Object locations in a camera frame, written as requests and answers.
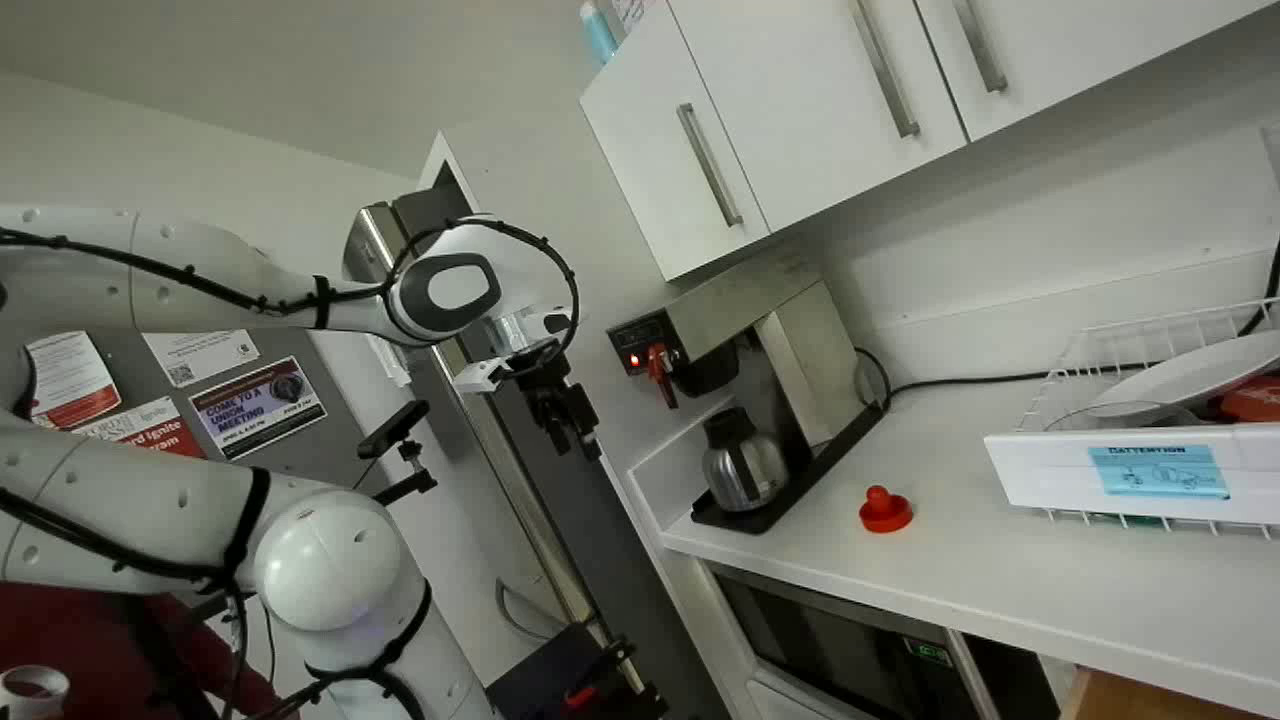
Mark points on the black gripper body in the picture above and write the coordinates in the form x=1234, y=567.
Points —
x=545, y=374

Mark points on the small red cup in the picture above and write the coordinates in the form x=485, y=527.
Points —
x=885, y=508

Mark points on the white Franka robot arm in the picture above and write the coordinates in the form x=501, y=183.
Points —
x=133, y=498

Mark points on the white plate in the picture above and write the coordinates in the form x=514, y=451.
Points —
x=1185, y=381

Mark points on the tall black side panel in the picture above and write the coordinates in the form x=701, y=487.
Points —
x=575, y=535

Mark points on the grey metal panel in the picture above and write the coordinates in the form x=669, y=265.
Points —
x=333, y=424

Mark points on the black steel coffee maker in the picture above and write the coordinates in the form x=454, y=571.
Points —
x=800, y=360

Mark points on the white upper cabinet door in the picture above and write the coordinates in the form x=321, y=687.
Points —
x=673, y=144
x=1095, y=41
x=812, y=95

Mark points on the black built-in microwave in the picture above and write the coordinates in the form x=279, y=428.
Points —
x=841, y=646

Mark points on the white paper label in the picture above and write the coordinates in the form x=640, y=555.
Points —
x=203, y=354

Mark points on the blue white box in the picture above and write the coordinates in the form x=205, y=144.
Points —
x=603, y=31

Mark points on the red white warning sticker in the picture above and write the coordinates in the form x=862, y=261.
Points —
x=68, y=381
x=147, y=424

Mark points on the white tape roll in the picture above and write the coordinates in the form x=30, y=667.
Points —
x=34, y=690

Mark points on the open wooden drawer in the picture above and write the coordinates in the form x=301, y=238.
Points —
x=1161, y=700

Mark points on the red bowl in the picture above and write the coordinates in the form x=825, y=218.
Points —
x=1253, y=396

